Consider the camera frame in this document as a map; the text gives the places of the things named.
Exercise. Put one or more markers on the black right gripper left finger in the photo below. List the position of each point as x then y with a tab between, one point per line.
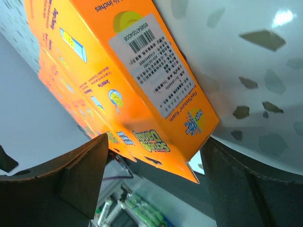
62	192

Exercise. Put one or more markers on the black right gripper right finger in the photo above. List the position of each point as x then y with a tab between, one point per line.
247	193

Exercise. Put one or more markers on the orange flat pack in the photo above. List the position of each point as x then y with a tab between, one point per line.
50	76
129	76

